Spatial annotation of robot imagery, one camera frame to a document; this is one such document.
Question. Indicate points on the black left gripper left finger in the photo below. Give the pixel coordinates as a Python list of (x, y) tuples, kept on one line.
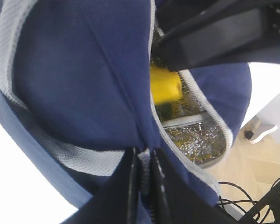
[(117, 201)]

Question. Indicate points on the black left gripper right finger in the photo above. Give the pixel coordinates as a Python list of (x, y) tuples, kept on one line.
[(176, 203)]

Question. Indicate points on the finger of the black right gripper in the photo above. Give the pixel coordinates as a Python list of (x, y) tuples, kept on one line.
[(197, 33)]

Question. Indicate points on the yellow pear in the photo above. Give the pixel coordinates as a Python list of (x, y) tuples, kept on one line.
[(166, 86)]

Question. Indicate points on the navy blue lunch bag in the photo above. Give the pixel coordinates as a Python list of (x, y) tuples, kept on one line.
[(75, 94)]

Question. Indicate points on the white table leg foot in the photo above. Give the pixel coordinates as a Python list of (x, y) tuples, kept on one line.
[(266, 122)]

